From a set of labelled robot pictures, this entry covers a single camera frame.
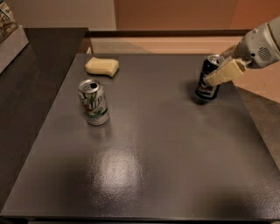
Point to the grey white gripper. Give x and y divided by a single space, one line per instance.
254 48

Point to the yellow sponge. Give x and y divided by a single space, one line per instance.
99 66

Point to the dark side counter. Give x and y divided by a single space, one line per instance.
28 87

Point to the white box with snacks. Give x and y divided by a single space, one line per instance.
12 36

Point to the white green 7up can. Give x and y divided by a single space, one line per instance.
93 102

